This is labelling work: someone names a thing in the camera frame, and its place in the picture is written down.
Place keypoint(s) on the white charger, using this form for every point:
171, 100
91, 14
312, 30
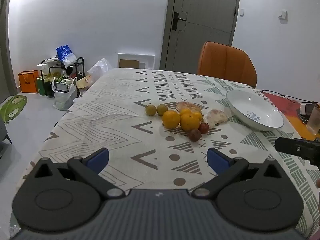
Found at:
306, 108

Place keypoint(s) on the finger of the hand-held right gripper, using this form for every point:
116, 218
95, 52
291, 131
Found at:
287, 146

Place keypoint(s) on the white plastic bag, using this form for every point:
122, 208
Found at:
62, 100

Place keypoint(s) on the large orange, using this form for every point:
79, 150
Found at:
171, 119
189, 123

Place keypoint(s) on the orange leather chair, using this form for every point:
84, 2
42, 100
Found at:
225, 60

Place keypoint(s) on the green bag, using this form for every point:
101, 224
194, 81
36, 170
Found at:
43, 87

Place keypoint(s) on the green leaf floor mat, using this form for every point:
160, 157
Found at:
12, 107

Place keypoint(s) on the grey side door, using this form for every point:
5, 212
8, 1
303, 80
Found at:
3, 55

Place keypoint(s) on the brown cardboard piece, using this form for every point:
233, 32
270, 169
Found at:
128, 63

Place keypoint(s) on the peeled pomelo piece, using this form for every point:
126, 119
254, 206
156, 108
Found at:
215, 117

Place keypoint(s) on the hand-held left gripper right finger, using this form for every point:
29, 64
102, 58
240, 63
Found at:
217, 160

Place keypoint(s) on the clear glass cup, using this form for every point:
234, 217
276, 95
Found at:
314, 122

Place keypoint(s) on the grey furniture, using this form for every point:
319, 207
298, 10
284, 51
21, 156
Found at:
4, 135

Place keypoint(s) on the red and orange printed mat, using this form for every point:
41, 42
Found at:
282, 102

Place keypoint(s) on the white framed wall panel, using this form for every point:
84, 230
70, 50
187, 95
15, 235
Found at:
147, 60

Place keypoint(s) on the orange paper bag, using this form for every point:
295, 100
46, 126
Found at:
28, 81

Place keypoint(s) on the brown cardboard box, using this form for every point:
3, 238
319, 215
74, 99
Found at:
85, 82

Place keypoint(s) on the white wall device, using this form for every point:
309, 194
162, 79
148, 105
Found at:
283, 14

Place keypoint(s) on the person's right hand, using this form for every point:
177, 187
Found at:
318, 183

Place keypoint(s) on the blue plastic bag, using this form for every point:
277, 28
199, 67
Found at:
63, 53

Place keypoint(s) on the small green round fruit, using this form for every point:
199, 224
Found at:
162, 109
151, 110

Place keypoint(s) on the small orange mandarin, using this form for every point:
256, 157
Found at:
198, 115
185, 111

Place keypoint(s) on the peeled mandarin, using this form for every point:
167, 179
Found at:
187, 105

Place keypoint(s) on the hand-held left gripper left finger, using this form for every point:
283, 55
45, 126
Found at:
98, 159

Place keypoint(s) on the clear plastic bag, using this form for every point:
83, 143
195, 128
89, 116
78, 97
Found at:
100, 67

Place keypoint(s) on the black metal rack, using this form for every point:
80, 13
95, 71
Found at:
81, 65

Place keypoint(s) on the small dark red fruit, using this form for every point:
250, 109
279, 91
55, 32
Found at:
194, 135

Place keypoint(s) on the white wall switch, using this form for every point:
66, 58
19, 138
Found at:
242, 12

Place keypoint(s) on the white plate with blue rim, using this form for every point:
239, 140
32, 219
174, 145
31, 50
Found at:
250, 105

